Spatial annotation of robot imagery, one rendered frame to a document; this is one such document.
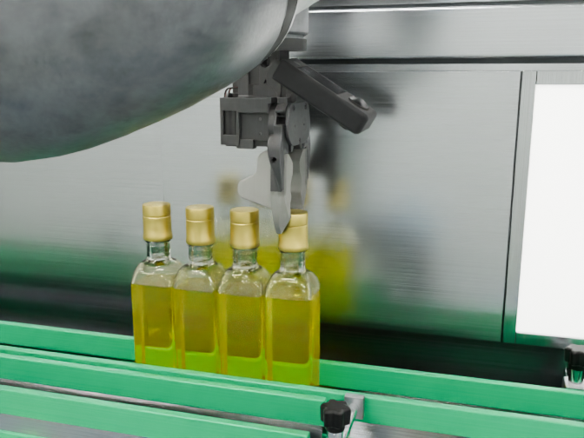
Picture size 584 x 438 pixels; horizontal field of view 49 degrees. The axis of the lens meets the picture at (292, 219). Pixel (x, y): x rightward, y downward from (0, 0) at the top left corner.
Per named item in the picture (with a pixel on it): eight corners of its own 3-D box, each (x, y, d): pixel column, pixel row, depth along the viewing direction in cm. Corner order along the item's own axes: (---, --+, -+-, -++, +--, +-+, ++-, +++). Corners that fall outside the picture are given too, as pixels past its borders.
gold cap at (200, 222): (220, 239, 79) (219, 204, 78) (209, 246, 76) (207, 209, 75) (193, 237, 80) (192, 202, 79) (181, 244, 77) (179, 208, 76)
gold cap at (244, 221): (263, 242, 78) (263, 207, 77) (254, 250, 74) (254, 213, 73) (235, 241, 79) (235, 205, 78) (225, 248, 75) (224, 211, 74)
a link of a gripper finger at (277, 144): (278, 190, 73) (282, 113, 73) (293, 191, 73) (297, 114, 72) (262, 191, 69) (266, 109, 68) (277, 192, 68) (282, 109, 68)
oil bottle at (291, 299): (320, 425, 82) (321, 263, 78) (308, 449, 77) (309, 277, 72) (277, 419, 84) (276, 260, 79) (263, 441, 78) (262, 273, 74)
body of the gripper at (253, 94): (248, 144, 79) (246, 41, 76) (315, 147, 76) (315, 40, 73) (219, 151, 72) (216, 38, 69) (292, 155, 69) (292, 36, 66)
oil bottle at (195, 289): (234, 413, 85) (230, 256, 81) (217, 435, 80) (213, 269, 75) (195, 407, 87) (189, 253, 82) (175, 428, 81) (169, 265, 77)
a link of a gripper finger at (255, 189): (242, 229, 75) (246, 149, 74) (290, 234, 73) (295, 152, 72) (230, 232, 72) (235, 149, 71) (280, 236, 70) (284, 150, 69)
